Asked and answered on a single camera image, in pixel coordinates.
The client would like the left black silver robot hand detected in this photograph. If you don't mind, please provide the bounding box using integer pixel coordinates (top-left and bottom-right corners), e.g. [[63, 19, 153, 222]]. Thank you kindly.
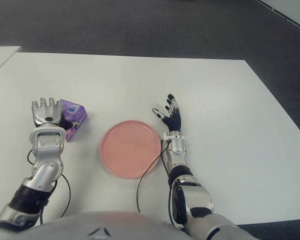
[[31, 97, 82, 130]]

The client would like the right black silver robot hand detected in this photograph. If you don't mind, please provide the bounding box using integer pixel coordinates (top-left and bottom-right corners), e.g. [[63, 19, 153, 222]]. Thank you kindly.
[[151, 93, 183, 133]]

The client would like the purple tissue paper pack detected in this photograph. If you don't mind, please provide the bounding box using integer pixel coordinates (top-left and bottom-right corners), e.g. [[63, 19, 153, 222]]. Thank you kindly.
[[58, 99, 89, 143]]

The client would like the pink round plate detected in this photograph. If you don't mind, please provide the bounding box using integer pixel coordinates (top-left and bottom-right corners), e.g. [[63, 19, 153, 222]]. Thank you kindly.
[[100, 120, 163, 179]]

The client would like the grey robot torso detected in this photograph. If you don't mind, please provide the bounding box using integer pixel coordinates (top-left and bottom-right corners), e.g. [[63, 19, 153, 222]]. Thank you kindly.
[[24, 210, 191, 240]]

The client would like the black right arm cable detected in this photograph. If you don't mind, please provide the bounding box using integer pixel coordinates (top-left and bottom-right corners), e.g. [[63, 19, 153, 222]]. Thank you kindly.
[[136, 141, 173, 223]]

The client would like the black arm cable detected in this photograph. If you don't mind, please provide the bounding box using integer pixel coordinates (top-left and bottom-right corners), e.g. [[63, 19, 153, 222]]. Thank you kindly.
[[136, 141, 173, 223], [26, 149, 71, 226]]

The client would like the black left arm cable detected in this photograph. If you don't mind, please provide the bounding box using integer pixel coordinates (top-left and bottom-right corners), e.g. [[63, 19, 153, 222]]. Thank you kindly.
[[26, 149, 71, 226]]

